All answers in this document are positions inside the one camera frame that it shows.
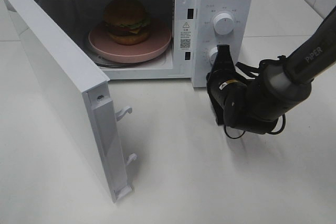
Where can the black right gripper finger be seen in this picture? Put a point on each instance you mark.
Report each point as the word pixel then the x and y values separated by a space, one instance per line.
pixel 219 113
pixel 223 59

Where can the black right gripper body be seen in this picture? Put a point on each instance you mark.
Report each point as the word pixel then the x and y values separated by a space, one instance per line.
pixel 226 88

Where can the burger with lettuce and cheese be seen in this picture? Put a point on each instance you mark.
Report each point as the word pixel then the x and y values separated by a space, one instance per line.
pixel 127 22

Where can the pink round plate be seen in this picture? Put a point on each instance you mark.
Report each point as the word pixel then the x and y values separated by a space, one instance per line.
pixel 155 45

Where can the white microwave door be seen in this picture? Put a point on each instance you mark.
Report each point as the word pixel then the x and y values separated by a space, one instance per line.
pixel 78 92

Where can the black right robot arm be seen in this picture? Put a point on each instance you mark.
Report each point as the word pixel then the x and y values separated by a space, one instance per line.
pixel 256 99

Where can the upper white power knob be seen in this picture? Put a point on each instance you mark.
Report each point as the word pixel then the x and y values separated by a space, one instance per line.
pixel 223 23

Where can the white microwave oven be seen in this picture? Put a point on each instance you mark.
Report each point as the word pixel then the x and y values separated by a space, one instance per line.
pixel 190 21

